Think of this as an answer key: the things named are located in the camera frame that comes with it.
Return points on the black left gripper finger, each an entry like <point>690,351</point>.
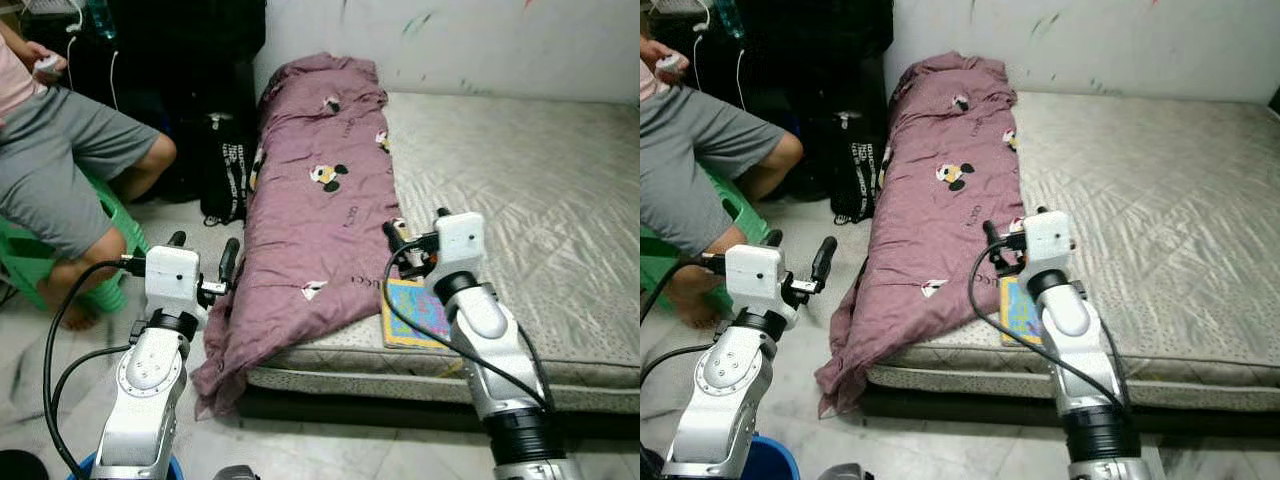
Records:
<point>773,239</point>
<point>177,240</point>
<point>230,260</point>
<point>825,260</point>

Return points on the blue book with yellow border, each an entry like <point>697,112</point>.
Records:
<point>410,320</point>
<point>1015,315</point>

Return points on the small white controller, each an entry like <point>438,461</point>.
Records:
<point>50,70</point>
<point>675,67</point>

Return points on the bare person hand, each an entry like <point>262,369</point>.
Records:
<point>660,53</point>
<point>32,50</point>

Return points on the green plastic stool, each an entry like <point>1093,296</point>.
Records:
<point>20,260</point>
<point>750,215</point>

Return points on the purple blanket with cartoon print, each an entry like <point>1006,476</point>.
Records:
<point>310,230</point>
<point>940,230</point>

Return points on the black bag with white lettering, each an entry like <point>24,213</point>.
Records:
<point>228,170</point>
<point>868,170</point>

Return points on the grey quilted mattress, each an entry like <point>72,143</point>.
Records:
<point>540,220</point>
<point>1170,220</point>

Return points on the seated person in grey shorts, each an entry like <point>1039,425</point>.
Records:
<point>60,150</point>
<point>690,150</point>

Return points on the dark bed base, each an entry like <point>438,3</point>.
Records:
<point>1000,408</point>
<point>400,410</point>

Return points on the blue plastic bin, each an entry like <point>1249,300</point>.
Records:
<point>775,460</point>
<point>82,470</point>

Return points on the black luggage pile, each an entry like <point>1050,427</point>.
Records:
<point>800,60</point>
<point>170,60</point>

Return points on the teal plastic bottle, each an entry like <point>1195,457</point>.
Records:
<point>100,15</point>
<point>728,15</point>

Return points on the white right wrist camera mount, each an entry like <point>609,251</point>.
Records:
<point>1047,240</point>
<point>460,245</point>

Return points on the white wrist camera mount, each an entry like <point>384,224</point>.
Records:
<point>175,280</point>
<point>1047,240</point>
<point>757,280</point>
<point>460,245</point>

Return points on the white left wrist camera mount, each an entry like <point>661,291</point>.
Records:
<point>175,280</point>
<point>757,280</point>

